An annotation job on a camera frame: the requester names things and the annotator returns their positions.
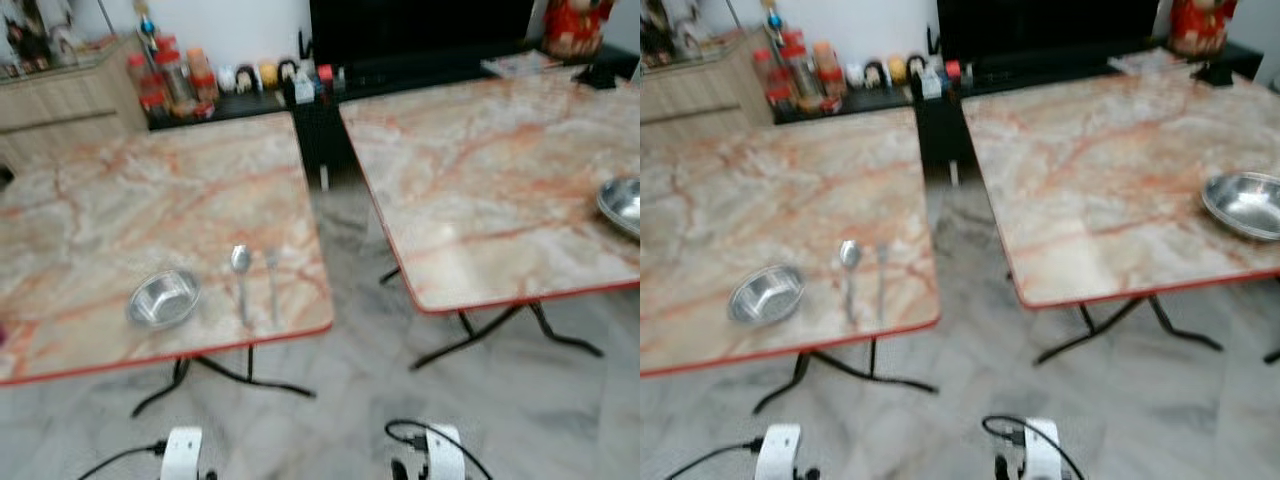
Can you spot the small steel bowl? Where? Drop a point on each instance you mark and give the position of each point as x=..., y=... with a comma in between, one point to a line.
x=163, y=299
x=767, y=295

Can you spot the steel spoon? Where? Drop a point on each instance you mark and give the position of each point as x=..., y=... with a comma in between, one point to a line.
x=241, y=260
x=850, y=256

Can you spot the small red cap bottle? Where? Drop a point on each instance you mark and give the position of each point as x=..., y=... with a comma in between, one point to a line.
x=325, y=75
x=953, y=71

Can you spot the black television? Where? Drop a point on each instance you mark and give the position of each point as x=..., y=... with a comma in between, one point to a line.
x=420, y=28
x=1050, y=25

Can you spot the light wooden cabinet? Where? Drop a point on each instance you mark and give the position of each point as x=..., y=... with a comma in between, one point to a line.
x=695, y=95
x=60, y=100

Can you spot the large steel plate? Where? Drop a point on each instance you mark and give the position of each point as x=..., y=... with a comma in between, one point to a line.
x=1246, y=206
x=623, y=206

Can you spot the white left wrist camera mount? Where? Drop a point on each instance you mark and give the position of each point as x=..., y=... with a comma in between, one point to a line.
x=182, y=455
x=778, y=455

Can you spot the blue and gold ornament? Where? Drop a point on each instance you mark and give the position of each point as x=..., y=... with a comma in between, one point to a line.
x=773, y=20
x=146, y=22

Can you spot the orange lid jar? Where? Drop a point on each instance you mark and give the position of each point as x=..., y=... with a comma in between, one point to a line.
x=830, y=71
x=203, y=76

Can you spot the short red lid jar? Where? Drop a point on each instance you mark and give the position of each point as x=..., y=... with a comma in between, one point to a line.
x=771, y=82
x=143, y=86

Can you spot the red decorative figure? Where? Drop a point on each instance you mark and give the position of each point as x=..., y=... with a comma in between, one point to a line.
x=578, y=25
x=1203, y=25

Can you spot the flat printed magazine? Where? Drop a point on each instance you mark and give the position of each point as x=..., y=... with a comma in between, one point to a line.
x=1145, y=60
x=520, y=64

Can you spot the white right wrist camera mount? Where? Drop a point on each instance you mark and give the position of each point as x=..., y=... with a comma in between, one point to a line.
x=443, y=455
x=1040, y=450

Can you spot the marble pattern folding table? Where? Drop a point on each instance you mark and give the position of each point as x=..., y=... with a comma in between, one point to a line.
x=740, y=200
x=490, y=180
x=1110, y=170
x=120, y=210

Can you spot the tall red lid jar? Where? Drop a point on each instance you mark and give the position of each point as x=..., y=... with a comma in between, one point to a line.
x=175, y=72
x=801, y=66

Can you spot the small yellow figurine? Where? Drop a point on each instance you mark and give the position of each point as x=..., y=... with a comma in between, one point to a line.
x=897, y=69
x=268, y=74

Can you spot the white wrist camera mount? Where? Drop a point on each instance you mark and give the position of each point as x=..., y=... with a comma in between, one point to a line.
x=1040, y=450
x=182, y=455
x=778, y=455
x=443, y=455

